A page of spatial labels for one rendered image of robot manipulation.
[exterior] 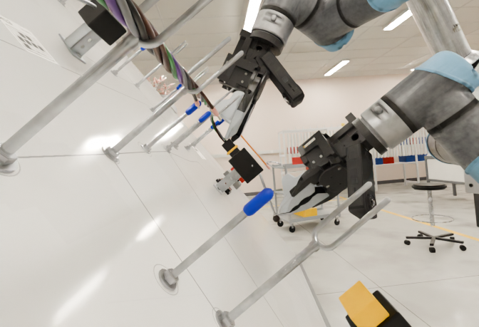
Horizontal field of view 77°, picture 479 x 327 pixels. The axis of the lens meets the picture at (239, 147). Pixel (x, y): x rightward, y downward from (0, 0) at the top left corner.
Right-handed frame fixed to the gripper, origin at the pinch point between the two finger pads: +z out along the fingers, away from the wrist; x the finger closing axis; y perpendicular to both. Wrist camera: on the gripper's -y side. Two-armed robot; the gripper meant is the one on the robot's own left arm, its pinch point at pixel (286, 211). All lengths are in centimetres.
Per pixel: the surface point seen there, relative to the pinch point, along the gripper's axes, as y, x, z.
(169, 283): -21.4, 31.8, -6.3
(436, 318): 12, -210, 31
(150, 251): -19.1, 32.7, -5.8
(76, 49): 11.9, 39.9, -0.3
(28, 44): 0.8, 44.1, -3.6
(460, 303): 18, -237, 17
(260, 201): -19.4, 30.1, -13.3
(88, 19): 12.1, 40.7, -4.6
